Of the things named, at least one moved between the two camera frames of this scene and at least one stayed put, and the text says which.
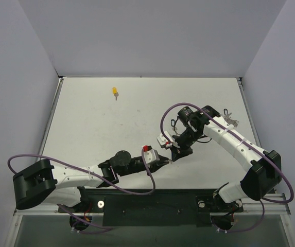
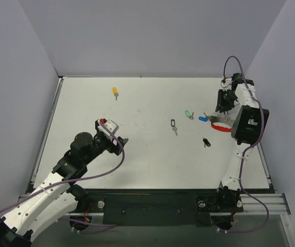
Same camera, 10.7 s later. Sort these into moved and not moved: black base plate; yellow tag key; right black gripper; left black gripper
Moved: right black gripper; left black gripper
Not moved: black base plate; yellow tag key
